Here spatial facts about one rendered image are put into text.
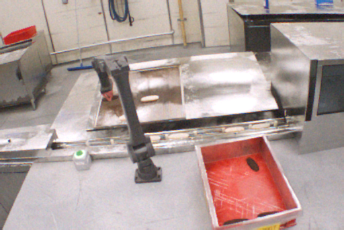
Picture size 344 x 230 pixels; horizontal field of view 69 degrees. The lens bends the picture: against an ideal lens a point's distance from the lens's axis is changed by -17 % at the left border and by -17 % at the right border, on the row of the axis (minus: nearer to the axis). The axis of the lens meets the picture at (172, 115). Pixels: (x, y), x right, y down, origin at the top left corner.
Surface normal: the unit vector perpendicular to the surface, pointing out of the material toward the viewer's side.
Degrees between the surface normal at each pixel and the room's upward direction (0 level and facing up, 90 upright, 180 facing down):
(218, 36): 90
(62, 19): 91
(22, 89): 90
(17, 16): 90
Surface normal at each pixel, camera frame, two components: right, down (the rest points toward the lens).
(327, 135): 0.01, 0.53
